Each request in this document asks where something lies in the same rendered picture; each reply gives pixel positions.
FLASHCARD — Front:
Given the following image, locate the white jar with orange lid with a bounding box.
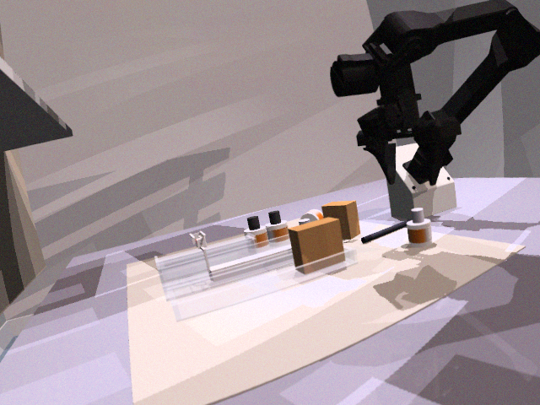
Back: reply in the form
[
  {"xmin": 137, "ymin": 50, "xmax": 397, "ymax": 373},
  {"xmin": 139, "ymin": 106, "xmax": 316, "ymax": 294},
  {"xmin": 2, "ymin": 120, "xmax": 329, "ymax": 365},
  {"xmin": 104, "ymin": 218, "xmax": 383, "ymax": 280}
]
[{"xmin": 300, "ymin": 209, "xmax": 323, "ymax": 222}]

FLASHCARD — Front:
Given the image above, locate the black rod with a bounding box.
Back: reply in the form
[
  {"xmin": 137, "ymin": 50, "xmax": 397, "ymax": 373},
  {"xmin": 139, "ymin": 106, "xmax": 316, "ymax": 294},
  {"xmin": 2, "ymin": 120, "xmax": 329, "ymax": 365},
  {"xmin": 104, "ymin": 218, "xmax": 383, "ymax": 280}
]
[{"xmin": 361, "ymin": 219, "xmax": 412, "ymax": 244}]

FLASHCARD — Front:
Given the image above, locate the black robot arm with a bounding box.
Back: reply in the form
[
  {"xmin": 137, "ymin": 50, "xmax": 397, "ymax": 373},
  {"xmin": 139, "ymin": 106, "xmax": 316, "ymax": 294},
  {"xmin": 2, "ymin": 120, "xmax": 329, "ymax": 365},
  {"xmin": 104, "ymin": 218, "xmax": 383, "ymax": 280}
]
[{"xmin": 330, "ymin": 0, "xmax": 540, "ymax": 138}]

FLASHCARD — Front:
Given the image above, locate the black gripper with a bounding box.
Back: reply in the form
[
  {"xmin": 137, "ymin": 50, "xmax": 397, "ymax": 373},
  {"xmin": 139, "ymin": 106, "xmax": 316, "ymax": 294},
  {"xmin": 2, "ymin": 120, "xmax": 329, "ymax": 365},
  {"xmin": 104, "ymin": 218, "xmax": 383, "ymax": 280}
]
[{"xmin": 357, "ymin": 87, "xmax": 462, "ymax": 186}]

